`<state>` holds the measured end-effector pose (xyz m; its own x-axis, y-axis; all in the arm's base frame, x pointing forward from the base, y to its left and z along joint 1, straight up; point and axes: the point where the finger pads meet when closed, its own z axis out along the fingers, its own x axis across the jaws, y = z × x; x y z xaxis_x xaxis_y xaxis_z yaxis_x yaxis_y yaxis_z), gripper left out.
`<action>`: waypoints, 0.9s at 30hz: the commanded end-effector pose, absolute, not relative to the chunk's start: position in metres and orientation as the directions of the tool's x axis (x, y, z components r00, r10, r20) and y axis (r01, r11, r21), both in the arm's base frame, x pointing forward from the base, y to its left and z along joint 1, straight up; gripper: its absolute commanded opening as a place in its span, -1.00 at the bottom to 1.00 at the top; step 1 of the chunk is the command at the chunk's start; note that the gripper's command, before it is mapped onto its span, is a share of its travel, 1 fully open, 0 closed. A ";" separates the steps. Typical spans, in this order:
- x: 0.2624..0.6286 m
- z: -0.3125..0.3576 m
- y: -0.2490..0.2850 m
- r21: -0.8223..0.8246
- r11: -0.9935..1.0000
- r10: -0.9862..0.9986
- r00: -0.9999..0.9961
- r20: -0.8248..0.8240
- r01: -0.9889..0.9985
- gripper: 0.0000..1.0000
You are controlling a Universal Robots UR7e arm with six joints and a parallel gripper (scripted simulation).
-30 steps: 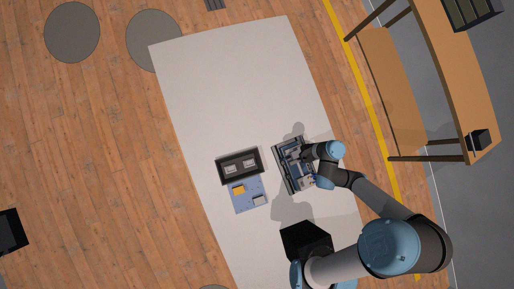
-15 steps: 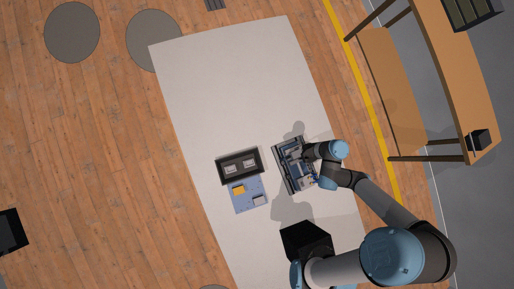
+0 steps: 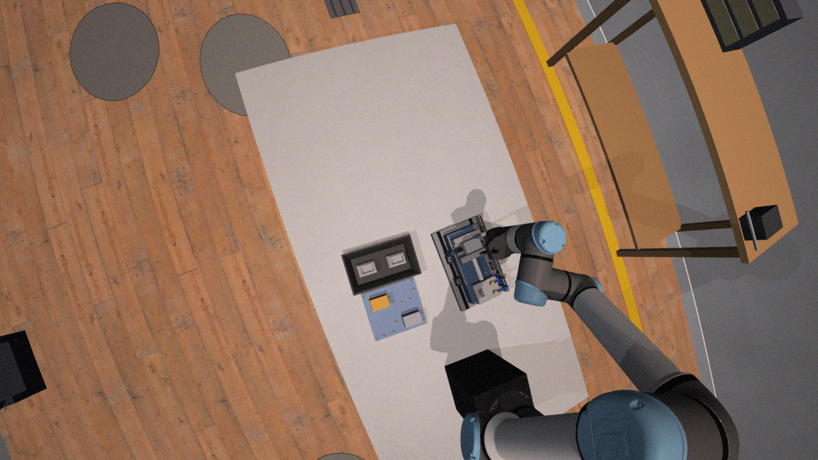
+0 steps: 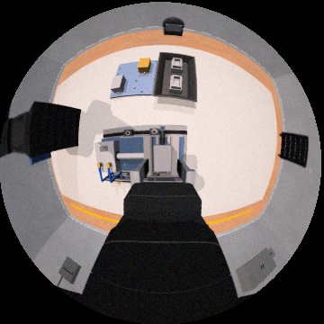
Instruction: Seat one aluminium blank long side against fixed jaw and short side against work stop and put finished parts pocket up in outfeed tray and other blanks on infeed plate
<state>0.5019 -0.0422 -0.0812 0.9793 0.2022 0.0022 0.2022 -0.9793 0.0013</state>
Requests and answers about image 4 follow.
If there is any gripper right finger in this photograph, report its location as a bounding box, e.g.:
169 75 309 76
176 159 196 187

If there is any orange rectangular block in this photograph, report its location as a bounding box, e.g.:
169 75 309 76
138 58 151 73

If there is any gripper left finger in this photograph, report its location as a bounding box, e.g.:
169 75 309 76
130 158 149 186

